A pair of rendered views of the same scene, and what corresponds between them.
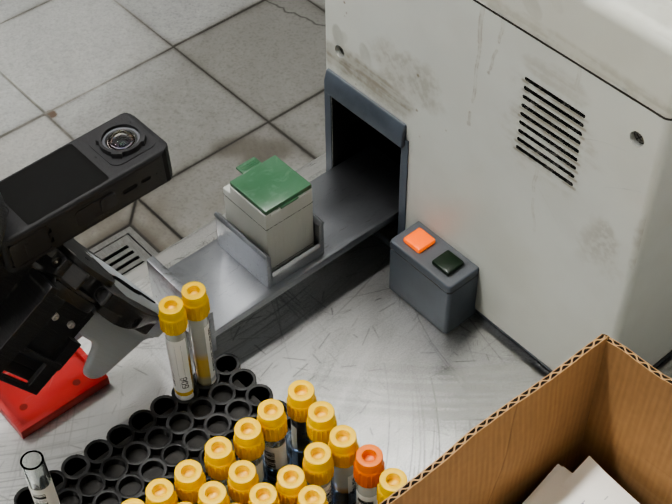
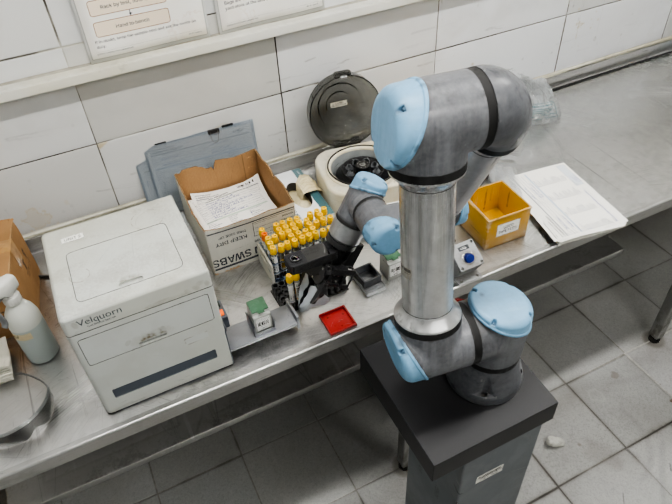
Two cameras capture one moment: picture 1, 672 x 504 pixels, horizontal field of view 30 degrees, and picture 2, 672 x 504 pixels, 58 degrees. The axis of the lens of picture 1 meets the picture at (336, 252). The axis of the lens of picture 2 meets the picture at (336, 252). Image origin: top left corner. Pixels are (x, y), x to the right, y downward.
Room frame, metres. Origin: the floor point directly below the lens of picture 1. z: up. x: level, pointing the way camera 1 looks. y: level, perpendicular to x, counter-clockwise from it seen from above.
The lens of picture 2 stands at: (1.42, 0.48, 1.97)
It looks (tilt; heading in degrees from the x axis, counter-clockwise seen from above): 43 degrees down; 197
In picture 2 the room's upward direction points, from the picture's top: 4 degrees counter-clockwise
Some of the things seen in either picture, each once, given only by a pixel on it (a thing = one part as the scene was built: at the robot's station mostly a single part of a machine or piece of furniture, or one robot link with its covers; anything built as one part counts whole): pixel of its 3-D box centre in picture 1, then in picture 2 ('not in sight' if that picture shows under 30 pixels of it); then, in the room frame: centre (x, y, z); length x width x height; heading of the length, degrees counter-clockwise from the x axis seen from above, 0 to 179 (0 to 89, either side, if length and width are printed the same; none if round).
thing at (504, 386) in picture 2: not in sight; (486, 358); (0.64, 0.54, 0.99); 0.15 x 0.15 x 0.10
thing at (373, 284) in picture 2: not in sight; (367, 277); (0.37, 0.24, 0.89); 0.09 x 0.05 x 0.04; 43
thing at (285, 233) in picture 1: (269, 217); (259, 316); (0.59, 0.04, 0.95); 0.05 x 0.04 x 0.06; 40
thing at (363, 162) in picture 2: not in sight; (362, 173); (0.04, 0.16, 0.97); 0.15 x 0.15 x 0.07
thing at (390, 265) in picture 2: not in sight; (391, 263); (0.33, 0.29, 0.91); 0.05 x 0.04 x 0.07; 41
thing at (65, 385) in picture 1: (38, 376); (337, 320); (0.51, 0.20, 0.88); 0.07 x 0.07 x 0.01; 41
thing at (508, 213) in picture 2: not in sight; (493, 214); (0.11, 0.53, 0.93); 0.13 x 0.13 x 0.10; 38
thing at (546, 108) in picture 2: not in sight; (532, 96); (-0.52, 0.62, 0.94); 0.20 x 0.17 x 0.14; 112
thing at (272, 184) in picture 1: (267, 182); (257, 306); (0.59, 0.04, 0.98); 0.05 x 0.04 x 0.01; 40
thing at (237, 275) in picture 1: (295, 227); (252, 327); (0.61, 0.03, 0.92); 0.21 x 0.07 x 0.05; 131
